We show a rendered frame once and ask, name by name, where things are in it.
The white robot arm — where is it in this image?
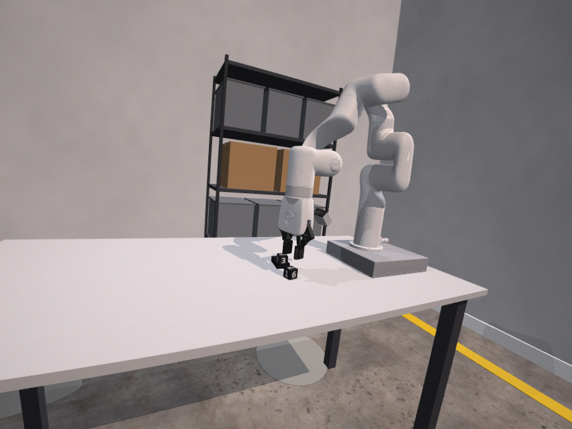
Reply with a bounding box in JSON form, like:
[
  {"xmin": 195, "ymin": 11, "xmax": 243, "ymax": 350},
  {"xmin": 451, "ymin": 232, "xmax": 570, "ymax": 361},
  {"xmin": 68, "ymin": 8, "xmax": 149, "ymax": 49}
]
[{"xmin": 285, "ymin": 73, "xmax": 414, "ymax": 251}]

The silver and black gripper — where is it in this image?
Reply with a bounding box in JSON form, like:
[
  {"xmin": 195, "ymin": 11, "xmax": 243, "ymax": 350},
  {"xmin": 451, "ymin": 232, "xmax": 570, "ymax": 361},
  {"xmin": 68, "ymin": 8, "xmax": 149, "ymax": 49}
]
[{"xmin": 278, "ymin": 195, "xmax": 315, "ymax": 260}]

